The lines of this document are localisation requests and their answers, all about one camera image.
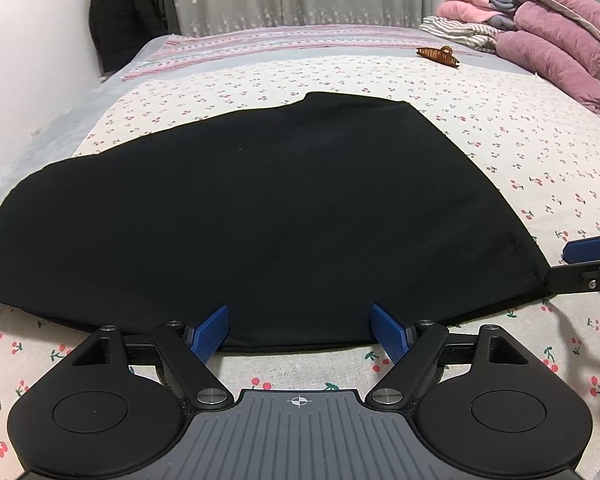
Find black hanging jacket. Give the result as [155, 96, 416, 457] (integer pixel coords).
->
[89, 0, 181, 73]

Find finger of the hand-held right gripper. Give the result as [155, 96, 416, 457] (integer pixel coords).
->
[545, 259, 600, 306]
[562, 227, 600, 264]

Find pink striped blanket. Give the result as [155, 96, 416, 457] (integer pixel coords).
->
[122, 25, 481, 82]

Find brown hair claw clip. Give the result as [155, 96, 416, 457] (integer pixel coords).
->
[416, 45, 460, 68]

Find striped folded garment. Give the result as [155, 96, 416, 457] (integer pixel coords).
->
[419, 15, 503, 53]

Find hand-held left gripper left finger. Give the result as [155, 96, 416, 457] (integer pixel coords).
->
[70, 304, 235, 407]

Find black pants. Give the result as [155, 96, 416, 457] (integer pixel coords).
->
[0, 91, 551, 351]

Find folded grey-blue garment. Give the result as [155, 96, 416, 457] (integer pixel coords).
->
[487, 0, 523, 31]

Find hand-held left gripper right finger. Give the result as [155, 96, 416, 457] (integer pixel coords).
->
[365, 302, 531, 406]

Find pink velvet quilt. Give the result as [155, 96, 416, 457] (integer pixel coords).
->
[495, 0, 600, 113]

